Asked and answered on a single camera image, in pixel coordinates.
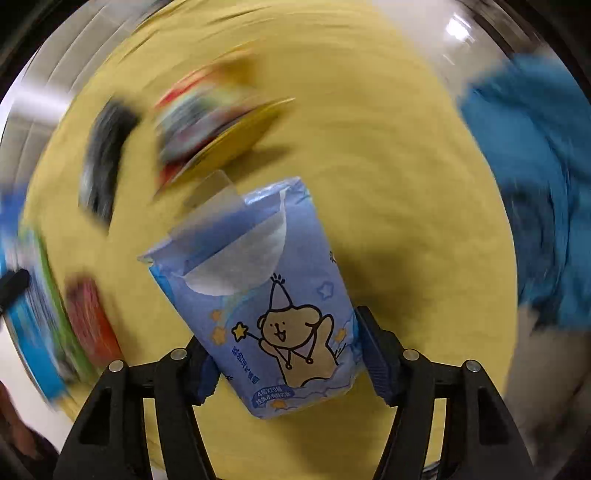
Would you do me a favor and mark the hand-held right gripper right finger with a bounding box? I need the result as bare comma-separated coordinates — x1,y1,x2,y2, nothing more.
353,305,539,480

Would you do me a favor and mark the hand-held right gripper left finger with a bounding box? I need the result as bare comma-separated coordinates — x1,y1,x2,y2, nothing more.
54,336,221,480

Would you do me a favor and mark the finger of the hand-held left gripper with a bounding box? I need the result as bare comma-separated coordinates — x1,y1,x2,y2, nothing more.
0,270,31,315

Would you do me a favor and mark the blue bear print tissue pack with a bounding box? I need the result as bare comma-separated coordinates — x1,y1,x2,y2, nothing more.
139,176,358,420

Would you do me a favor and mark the blue and green packet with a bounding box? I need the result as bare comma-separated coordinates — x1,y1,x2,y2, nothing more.
0,185,98,409

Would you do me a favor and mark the red packet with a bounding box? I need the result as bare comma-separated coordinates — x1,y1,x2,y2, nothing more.
65,277,123,367

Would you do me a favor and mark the black oblong object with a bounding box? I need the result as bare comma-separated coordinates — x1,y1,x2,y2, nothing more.
78,99,139,227

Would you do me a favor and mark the yellow blanket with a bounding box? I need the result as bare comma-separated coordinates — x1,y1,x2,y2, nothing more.
22,0,518,480

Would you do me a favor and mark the yellow packet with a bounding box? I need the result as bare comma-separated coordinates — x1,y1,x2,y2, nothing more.
154,98,296,197

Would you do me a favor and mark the blue cloth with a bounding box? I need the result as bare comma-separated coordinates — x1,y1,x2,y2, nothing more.
457,53,591,330

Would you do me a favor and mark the colourful snack packet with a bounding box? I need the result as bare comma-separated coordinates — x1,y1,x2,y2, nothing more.
152,48,259,164

